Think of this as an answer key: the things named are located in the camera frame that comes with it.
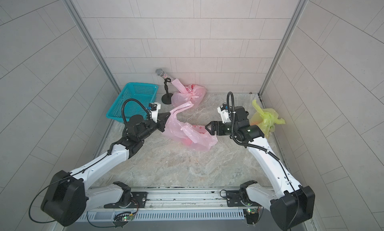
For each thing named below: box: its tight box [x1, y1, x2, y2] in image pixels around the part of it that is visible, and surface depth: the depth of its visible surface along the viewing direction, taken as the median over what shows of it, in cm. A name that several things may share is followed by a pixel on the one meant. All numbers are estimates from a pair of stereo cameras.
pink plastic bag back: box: [171, 78, 207, 107], surface depth 105 cm
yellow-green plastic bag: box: [250, 99, 286, 136], surface depth 84 cm
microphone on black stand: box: [155, 68, 174, 105], surface depth 104 cm
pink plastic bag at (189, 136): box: [163, 102, 219, 152], surface depth 77 cm
